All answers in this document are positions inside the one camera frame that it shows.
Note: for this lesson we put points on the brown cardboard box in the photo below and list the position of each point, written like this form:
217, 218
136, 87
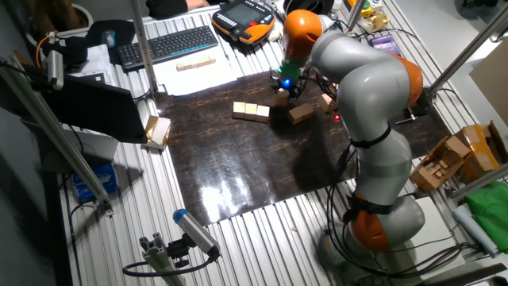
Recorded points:
499, 143

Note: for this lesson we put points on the white cloth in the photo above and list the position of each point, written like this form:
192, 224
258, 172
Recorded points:
274, 35

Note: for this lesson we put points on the short aluminium profile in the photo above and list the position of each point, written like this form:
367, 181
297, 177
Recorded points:
158, 262

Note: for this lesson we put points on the white paper stack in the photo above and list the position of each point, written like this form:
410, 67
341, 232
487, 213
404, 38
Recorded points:
95, 59

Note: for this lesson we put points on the orange cardboard box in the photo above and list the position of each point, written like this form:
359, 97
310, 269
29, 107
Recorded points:
478, 151

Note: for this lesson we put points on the clear bag gold items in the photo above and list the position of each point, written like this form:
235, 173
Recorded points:
375, 22

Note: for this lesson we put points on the white paper roll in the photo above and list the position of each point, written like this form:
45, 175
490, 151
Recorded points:
474, 230

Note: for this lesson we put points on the white board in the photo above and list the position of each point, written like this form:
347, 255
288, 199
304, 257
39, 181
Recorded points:
440, 238

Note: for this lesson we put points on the silver camera blue end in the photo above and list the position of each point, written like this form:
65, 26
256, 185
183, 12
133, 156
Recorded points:
194, 230

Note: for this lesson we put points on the person forearm black sleeve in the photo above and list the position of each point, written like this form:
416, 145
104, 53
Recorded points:
166, 8

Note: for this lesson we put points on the aluminium frame post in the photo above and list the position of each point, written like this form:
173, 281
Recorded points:
355, 16
143, 43
468, 49

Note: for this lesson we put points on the green cloth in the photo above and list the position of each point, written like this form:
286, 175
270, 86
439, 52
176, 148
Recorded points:
490, 214

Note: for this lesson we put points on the grey computer mouse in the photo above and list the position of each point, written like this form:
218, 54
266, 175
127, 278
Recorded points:
108, 38

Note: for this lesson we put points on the black computer keyboard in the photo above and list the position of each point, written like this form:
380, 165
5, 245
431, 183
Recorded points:
166, 47

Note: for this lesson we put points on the silver depth camera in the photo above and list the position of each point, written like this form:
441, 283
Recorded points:
55, 69

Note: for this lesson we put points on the black mouse pad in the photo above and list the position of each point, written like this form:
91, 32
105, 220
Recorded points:
125, 33

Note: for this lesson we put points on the small gold and white box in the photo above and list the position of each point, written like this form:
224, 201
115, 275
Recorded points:
158, 133

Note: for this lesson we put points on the aluminium frame beam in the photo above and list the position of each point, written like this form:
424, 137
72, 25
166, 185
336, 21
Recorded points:
79, 168
480, 182

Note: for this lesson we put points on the black flat monitor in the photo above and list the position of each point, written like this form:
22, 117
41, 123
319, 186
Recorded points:
95, 107

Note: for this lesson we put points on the white paper sheets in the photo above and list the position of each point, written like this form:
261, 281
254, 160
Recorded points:
198, 81

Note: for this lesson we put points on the blue tissue pack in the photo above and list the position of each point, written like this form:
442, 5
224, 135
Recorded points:
95, 182

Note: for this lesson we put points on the purple plastic bag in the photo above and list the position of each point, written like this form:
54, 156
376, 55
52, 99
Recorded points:
383, 43

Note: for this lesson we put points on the black round reel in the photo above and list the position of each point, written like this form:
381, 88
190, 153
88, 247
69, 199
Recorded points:
297, 5

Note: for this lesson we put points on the grey flat monitor base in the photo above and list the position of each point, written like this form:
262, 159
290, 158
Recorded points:
95, 149

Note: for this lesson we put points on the open cardboard box wooden pieces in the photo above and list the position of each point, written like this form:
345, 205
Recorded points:
426, 178

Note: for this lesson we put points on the black cloth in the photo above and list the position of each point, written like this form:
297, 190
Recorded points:
71, 49

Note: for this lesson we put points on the dark metal bar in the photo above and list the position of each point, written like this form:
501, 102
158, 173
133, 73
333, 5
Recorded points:
468, 276

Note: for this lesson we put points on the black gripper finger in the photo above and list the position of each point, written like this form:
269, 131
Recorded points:
288, 97
276, 90

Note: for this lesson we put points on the orange and grey teach pendant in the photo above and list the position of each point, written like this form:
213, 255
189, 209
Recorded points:
242, 18

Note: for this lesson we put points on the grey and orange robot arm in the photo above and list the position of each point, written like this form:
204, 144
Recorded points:
369, 87

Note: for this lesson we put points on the brown cardboard sheet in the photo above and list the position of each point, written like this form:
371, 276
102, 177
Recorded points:
492, 79

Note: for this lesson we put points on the white round bin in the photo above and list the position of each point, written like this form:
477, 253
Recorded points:
59, 16

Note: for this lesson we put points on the dark marble pattern mat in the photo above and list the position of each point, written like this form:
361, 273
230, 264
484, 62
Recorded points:
238, 167

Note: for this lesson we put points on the yellow emergency stop box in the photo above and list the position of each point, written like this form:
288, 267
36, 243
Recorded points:
367, 8

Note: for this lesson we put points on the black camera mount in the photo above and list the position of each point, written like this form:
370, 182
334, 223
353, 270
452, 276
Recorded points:
178, 250

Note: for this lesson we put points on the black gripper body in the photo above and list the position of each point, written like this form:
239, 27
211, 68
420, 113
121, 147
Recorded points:
286, 83

